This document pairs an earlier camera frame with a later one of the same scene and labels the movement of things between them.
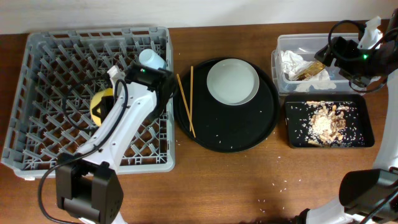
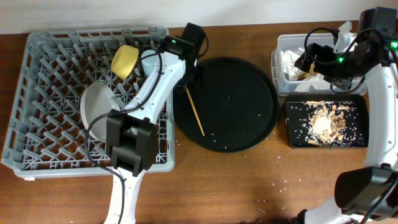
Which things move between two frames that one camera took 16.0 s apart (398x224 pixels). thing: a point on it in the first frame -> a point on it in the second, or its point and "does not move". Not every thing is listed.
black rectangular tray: (328, 121) does not move
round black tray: (221, 127) does not move
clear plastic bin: (295, 70) does not move
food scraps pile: (326, 124) does not move
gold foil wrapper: (313, 69) does not move
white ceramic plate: (232, 81) -> (97, 99)
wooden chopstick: (187, 107) -> (194, 111)
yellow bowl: (96, 98) -> (123, 61)
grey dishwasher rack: (50, 110) does not move
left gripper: (108, 102) -> (196, 83)
